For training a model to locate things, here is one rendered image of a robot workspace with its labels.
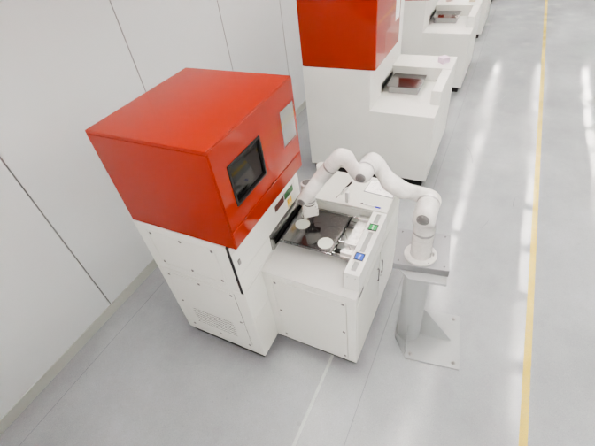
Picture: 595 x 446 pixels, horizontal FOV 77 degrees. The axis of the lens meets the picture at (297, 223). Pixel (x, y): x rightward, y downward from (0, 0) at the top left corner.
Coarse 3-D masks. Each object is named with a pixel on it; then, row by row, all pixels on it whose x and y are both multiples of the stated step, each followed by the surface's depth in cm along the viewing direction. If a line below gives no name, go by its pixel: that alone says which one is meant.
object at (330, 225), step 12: (300, 216) 259; (324, 216) 256; (336, 216) 255; (312, 228) 249; (324, 228) 247; (336, 228) 246; (288, 240) 243; (300, 240) 242; (312, 240) 241; (336, 240) 238
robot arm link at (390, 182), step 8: (360, 160) 204; (368, 160) 200; (376, 160) 203; (384, 160) 205; (376, 168) 204; (384, 168) 203; (376, 176) 208; (384, 176) 201; (392, 176) 200; (384, 184) 201; (392, 184) 199; (400, 184) 199; (408, 184) 200; (392, 192) 202; (400, 192) 200; (408, 192) 200; (416, 192) 203; (424, 192) 203; (432, 192) 202; (416, 200) 207; (440, 200) 203
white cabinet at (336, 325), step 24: (384, 240) 255; (384, 264) 277; (288, 288) 237; (312, 288) 225; (288, 312) 258; (312, 312) 244; (336, 312) 230; (360, 312) 234; (288, 336) 283; (312, 336) 266; (336, 336) 250; (360, 336) 253
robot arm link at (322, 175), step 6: (324, 168) 213; (318, 174) 218; (324, 174) 215; (330, 174) 215; (312, 180) 221; (318, 180) 220; (324, 180) 219; (306, 186) 222; (312, 186) 221; (318, 186) 221; (300, 192) 231; (306, 192) 222; (312, 192) 222; (318, 192) 223; (300, 198) 226; (306, 198) 224; (312, 198) 224; (300, 204) 230
